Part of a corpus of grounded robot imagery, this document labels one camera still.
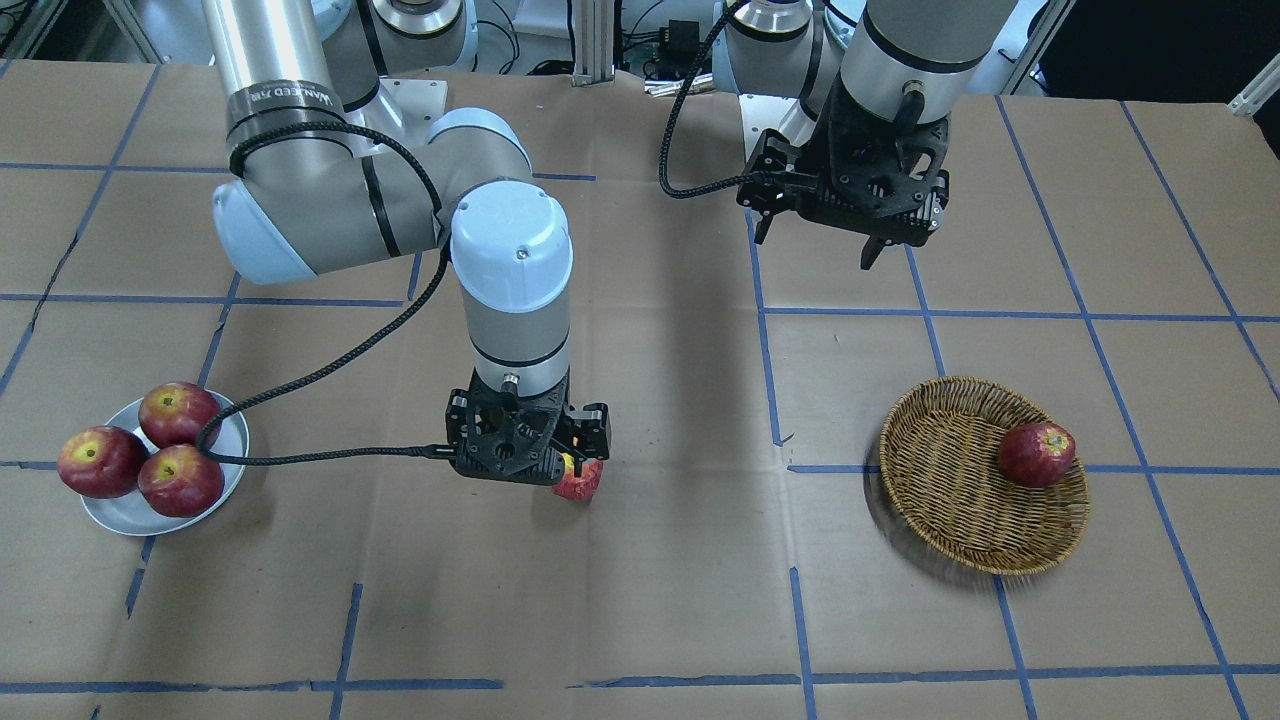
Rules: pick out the wicker basket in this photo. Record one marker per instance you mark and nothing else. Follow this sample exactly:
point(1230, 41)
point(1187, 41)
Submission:
point(937, 452)

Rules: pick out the light blue plate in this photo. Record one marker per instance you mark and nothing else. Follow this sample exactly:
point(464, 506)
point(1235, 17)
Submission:
point(131, 515)

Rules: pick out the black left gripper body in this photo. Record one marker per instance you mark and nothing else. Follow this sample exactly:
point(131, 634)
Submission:
point(772, 165)

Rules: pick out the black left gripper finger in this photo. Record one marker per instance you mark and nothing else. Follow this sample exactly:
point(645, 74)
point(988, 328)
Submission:
point(872, 249)

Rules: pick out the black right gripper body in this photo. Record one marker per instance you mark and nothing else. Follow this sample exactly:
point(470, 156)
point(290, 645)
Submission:
point(594, 424)

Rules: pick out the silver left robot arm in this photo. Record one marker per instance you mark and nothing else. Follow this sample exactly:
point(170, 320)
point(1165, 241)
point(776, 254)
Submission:
point(797, 50)

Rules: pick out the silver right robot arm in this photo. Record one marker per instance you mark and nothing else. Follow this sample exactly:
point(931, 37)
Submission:
point(330, 172)

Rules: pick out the red apple front on plate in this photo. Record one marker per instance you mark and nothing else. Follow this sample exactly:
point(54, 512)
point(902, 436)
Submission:
point(175, 412)

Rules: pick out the red apple in basket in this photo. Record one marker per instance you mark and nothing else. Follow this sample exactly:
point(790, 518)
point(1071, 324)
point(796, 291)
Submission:
point(1036, 455)

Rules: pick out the aluminium frame post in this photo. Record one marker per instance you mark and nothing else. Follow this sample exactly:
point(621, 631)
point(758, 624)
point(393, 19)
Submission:
point(593, 35)

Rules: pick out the red apple back on plate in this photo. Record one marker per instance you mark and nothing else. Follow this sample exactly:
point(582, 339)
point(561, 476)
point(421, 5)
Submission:
point(102, 462)

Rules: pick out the red apple carried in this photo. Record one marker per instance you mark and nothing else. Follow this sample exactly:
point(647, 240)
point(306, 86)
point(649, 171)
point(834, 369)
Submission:
point(580, 479)

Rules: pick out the red apple on plate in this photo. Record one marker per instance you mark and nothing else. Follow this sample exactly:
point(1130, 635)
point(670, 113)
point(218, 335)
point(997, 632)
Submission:
point(175, 412)
point(102, 462)
point(180, 482)

